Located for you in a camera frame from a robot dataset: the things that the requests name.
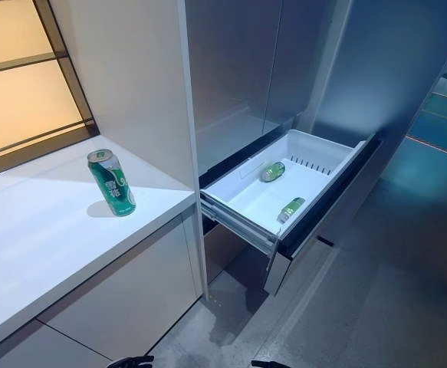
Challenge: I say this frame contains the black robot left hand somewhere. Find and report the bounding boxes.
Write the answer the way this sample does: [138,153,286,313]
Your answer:
[112,355,155,368]

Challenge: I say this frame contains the green beer can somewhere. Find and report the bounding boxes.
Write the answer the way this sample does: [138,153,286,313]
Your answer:
[276,197,307,225]
[260,161,287,182]
[87,149,137,219]

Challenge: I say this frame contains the white fridge drawer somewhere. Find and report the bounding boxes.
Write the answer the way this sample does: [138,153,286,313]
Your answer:
[199,128,383,296]

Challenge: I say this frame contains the stainless steel fridge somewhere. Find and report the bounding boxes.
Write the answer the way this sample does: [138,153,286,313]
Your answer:
[184,0,385,298]

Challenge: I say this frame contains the tall white cabinet panel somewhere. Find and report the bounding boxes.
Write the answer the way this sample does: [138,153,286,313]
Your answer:
[49,0,209,304]

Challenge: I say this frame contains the backlit dark-framed window panel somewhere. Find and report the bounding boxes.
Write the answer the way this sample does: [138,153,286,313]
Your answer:
[0,0,94,172]

